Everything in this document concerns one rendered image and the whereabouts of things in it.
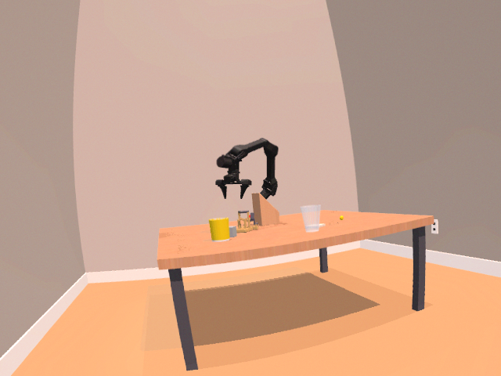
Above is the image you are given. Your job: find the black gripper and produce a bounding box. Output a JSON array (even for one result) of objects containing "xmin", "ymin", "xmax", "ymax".
[{"xmin": 215, "ymin": 168, "xmax": 252, "ymax": 199}]

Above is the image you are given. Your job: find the yellow mug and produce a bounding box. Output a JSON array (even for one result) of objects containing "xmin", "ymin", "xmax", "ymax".
[{"xmin": 209, "ymin": 218, "xmax": 229, "ymax": 242}]

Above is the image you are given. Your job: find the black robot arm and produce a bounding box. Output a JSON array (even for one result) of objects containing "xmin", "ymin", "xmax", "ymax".
[{"xmin": 216, "ymin": 138, "xmax": 279, "ymax": 200}]

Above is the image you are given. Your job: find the clear plastic cup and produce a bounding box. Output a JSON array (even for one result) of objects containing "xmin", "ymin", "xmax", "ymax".
[{"xmin": 300, "ymin": 204, "xmax": 321, "ymax": 233}]

